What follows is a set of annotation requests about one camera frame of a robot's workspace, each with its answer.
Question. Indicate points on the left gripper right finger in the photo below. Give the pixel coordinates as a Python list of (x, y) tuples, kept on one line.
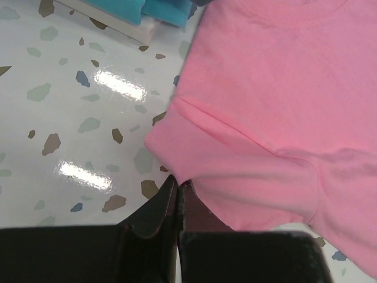
[(210, 251)]

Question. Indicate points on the pink t-shirt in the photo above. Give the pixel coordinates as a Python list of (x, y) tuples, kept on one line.
[(274, 119)]

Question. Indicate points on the folded light blue t-shirt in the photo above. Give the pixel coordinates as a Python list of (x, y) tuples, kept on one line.
[(132, 11)]

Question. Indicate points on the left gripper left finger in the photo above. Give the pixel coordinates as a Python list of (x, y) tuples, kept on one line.
[(141, 248)]

